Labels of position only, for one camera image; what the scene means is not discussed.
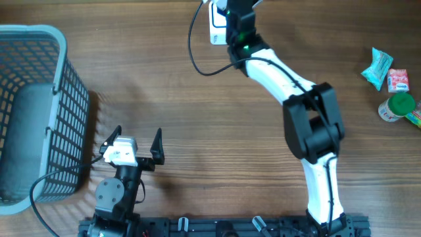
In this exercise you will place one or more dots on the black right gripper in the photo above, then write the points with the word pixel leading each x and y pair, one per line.
pixel 220 11

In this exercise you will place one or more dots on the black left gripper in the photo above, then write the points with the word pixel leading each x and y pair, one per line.
pixel 148 164

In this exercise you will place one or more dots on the teal wet wipes pack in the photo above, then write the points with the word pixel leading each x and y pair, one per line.
pixel 377 71

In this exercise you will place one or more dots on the green lid jar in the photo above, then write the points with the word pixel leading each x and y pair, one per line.
pixel 396 107

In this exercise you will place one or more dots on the green Haribo gummy bag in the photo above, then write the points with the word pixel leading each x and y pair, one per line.
pixel 415 116

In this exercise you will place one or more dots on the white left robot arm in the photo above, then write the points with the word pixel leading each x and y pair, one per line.
pixel 116 197

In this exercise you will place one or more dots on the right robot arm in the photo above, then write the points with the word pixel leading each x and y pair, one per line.
pixel 312 122

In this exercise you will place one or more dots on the white barcode scanner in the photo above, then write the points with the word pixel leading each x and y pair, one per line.
pixel 217 25

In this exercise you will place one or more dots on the grey plastic mesh basket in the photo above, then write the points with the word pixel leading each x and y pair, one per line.
pixel 44 113

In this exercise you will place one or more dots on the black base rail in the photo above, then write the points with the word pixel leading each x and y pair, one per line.
pixel 282 227

